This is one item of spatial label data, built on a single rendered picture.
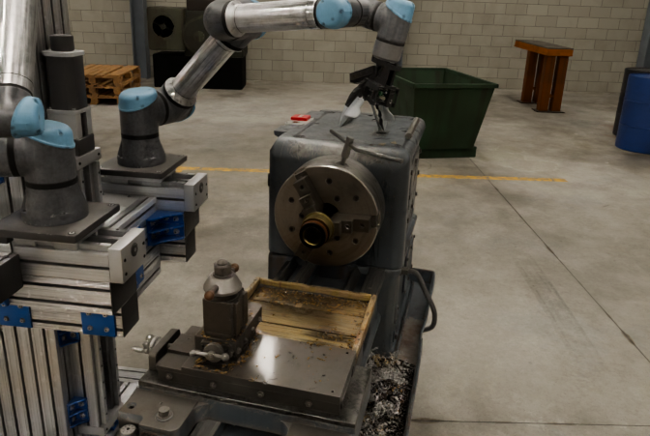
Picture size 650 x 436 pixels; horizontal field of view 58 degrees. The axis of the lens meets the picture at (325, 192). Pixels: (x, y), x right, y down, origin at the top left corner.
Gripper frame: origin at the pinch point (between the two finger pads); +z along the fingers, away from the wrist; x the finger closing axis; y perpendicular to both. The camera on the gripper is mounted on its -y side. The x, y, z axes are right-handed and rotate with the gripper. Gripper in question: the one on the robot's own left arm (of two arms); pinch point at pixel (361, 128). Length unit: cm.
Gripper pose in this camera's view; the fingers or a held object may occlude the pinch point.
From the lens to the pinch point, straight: 165.0
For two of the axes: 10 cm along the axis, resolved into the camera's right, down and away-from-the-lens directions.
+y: 4.9, 4.4, -7.5
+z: -2.4, 9.0, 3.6
